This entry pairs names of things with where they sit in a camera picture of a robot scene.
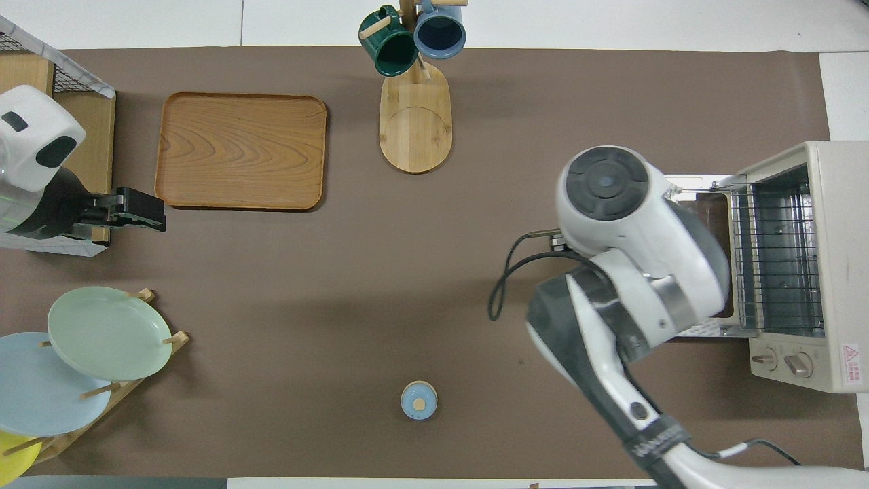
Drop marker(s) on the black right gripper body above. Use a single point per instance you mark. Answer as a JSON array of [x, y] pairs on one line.
[[558, 241]]

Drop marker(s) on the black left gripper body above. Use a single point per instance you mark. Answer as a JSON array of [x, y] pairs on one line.
[[51, 207]]

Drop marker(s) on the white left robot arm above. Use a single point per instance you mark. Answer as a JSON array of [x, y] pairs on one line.
[[34, 136]]

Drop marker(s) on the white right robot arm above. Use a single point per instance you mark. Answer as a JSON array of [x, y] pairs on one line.
[[631, 224]]

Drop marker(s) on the silver oven knob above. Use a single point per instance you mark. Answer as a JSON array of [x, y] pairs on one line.
[[798, 365], [765, 358]]

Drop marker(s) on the beige toaster oven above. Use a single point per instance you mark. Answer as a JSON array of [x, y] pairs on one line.
[[842, 238]]

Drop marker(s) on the rectangular wooden tray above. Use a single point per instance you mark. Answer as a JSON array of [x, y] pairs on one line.
[[237, 149]]

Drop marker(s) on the pale green plate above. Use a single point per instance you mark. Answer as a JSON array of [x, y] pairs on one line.
[[108, 333]]

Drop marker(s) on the brown table mat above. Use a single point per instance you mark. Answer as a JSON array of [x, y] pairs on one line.
[[407, 272]]

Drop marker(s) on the wooden plate rack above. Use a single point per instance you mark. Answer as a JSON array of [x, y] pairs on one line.
[[129, 387]]

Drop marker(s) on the wooden mug tree stand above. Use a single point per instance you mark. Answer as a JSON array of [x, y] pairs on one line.
[[415, 129]]

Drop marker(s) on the light blue smooth plate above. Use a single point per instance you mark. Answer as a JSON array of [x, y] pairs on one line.
[[41, 394]]

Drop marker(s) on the small blue lidded jar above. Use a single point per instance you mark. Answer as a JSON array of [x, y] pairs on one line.
[[419, 401]]

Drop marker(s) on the grey blue mug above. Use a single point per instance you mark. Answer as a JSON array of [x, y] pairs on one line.
[[440, 32]]

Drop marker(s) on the dark green mug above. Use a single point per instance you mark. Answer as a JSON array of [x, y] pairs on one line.
[[390, 51]]

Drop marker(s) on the yellow plate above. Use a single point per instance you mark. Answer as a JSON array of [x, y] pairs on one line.
[[12, 462]]

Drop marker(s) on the red warning sticker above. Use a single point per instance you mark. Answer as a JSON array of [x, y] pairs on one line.
[[851, 364]]

